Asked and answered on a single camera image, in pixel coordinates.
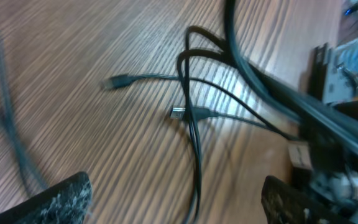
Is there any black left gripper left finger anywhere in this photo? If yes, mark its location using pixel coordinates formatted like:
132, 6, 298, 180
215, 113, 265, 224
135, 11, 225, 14
0, 171, 92, 224

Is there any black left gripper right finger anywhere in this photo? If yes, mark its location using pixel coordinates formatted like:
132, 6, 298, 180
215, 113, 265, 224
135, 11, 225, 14
261, 175, 350, 224

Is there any black USB cable silver plug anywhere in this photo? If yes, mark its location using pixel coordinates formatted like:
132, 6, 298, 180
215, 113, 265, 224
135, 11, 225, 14
177, 26, 298, 223

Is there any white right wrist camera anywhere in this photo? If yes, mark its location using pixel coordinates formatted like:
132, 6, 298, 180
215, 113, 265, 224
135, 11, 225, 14
321, 48, 358, 105

